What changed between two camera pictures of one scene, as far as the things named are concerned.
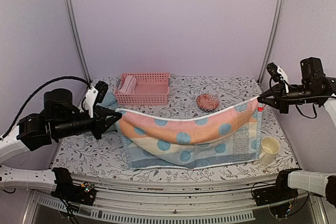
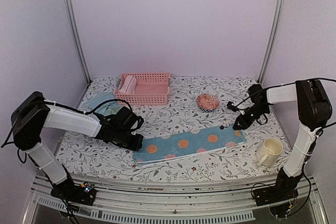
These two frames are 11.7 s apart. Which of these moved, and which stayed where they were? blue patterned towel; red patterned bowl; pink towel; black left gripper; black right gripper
Moved: blue patterned towel; black left gripper; black right gripper
Stayed: pink towel; red patterned bowl
